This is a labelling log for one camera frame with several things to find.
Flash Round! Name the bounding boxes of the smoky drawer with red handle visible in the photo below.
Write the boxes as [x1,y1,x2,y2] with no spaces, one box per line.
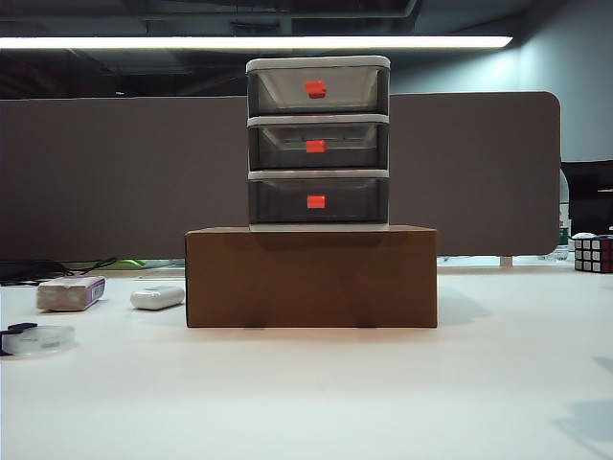
[248,67,389,115]
[248,177,389,225]
[248,123,389,171]

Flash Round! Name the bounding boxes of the transparent tape roll with dispenser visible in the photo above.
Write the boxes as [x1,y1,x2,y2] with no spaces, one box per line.
[0,323,78,359]

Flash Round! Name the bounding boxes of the brown cardboard box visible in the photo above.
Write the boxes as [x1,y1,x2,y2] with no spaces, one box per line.
[184,224,439,330]

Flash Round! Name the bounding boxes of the white oval plastic case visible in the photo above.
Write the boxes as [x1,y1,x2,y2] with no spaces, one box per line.
[129,285,186,311]

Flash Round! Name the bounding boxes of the grey desk partition panel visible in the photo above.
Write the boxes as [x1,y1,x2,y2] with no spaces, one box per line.
[0,90,562,263]

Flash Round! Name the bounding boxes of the long ceiling light strip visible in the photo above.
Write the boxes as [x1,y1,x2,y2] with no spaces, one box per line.
[0,35,513,51]

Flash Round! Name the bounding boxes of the beige eraser in purple sleeve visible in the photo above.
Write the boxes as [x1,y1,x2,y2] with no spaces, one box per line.
[35,275,107,312]

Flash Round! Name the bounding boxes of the black monitor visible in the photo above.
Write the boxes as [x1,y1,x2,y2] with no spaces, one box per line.
[560,161,613,236]

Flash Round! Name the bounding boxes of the black Rubik's cube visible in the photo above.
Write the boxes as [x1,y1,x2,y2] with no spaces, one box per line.
[573,232,613,275]

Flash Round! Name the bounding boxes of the white plastic drawer cabinet frame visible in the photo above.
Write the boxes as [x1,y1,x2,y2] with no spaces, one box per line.
[244,56,392,233]

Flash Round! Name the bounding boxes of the black desk cables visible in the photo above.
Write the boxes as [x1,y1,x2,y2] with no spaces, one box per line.
[0,257,119,287]

